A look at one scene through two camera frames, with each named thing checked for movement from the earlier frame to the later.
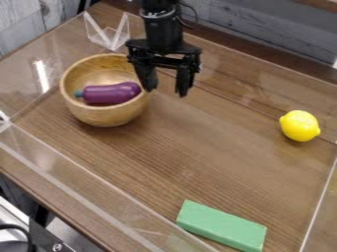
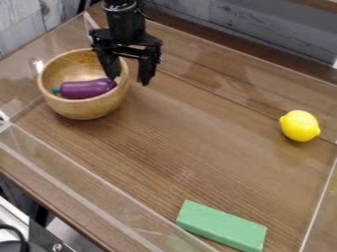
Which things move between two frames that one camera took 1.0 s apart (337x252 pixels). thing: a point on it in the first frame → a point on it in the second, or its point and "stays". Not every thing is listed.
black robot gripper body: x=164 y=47 → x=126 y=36
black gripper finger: x=146 y=73 → x=112 y=62
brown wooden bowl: x=94 y=70 → x=72 y=65
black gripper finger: x=187 y=73 → x=148 y=64
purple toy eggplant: x=112 y=94 → x=81 y=90
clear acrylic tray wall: x=82 y=201 stays
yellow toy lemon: x=299 y=126 stays
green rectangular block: x=221 y=227 stays
